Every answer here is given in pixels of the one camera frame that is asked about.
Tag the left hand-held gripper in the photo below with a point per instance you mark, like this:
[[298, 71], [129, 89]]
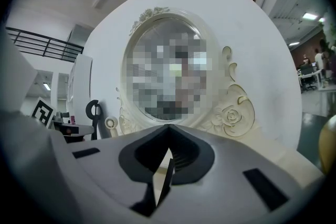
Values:
[[43, 112]]

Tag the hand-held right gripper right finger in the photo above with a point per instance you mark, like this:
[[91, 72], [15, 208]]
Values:
[[223, 165]]

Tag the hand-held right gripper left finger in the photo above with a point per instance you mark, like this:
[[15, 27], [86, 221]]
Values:
[[105, 165]]

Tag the pink sign card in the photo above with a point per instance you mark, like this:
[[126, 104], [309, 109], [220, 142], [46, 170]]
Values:
[[72, 120]]

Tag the black high-back office chair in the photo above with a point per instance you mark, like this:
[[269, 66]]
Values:
[[95, 128]]

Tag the white shelving unit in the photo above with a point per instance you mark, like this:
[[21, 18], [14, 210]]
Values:
[[80, 81]]

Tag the oval white ornate mirror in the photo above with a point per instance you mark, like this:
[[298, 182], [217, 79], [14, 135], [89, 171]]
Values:
[[233, 115]]

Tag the black balcony railing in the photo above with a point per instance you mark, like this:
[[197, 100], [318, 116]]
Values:
[[44, 44]]

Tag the round wooden table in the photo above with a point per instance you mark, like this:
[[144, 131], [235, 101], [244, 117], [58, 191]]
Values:
[[329, 144]]

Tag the white office desk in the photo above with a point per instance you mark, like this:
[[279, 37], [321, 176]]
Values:
[[312, 74]]

